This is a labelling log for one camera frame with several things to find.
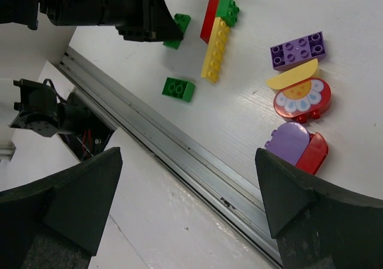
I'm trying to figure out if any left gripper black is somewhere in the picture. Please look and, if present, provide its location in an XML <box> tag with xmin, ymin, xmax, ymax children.
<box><xmin>1</xmin><ymin>0</ymin><xmax>184</xmax><ymax>42</ymax></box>

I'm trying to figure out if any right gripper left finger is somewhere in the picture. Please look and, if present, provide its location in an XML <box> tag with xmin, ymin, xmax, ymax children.
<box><xmin>1</xmin><ymin>147</ymin><xmax>123</xmax><ymax>268</ymax></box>

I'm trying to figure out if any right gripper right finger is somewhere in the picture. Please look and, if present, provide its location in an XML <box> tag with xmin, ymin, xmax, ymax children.
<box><xmin>255</xmin><ymin>149</ymin><xmax>382</xmax><ymax>268</ymax></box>

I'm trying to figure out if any green 2x4 lego brick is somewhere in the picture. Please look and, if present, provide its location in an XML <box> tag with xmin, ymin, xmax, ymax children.
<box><xmin>163</xmin><ymin>13</ymin><xmax>192</xmax><ymax>50</ymax></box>

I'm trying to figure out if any red curved lego brick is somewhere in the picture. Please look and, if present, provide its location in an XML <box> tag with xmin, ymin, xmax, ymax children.
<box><xmin>200</xmin><ymin>0</ymin><xmax>219</xmax><ymax>44</ymax></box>

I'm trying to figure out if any long yellow lego brick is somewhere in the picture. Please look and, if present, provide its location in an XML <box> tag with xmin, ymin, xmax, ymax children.
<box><xmin>200</xmin><ymin>17</ymin><xmax>230</xmax><ymax>83</ymax></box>

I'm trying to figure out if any green 2x2 lego brick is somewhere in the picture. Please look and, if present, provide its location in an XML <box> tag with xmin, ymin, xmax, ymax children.
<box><xmin>162</xmin><ymin>77</ymin><xmax>196</xmax><ymax>103</ymax></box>

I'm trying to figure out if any small green lego brick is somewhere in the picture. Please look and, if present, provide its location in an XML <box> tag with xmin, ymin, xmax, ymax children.
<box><xmin>215</xmin><ymin>0</ymin><xmax>239</xmax><ymax>27</ymax></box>

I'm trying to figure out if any red flower lego brick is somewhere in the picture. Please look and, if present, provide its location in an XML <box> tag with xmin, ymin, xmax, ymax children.
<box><xmin>273</xmin><ymin>78</ymin><xmax>332</xmax><ymax>124</ymax></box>

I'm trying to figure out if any purple 2x4 lego brick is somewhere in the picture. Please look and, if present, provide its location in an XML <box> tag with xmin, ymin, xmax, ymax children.
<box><xmin>270</xmin><ymin>31</ymin><xmax>327</xmax><ymax>71</ymax></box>

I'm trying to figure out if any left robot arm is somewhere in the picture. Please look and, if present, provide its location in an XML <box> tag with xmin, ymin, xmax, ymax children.
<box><xmin>1</xmin><ymin>0</ymin><xmax>184</xmax><ymax>160</ymax></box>

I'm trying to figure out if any red rounded lego brick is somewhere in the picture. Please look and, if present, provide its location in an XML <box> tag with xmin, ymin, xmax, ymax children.
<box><xmin>296</xmin><ymin>132</ymin><xmax>329</xmax><ymax>176</ymax></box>

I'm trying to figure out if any yellow half-round lego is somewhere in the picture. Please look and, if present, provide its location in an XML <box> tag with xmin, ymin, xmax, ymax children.
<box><xmin>266</xmin><ymin>59</ymin><xmax>320</xmax><ymax>90</ymax></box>

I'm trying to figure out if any aluminium rail front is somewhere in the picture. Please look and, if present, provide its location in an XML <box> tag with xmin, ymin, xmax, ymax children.
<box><xmin>58</xmin><ymin>47</ymin><xmax>282</xmax><ymax>268</ymax></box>

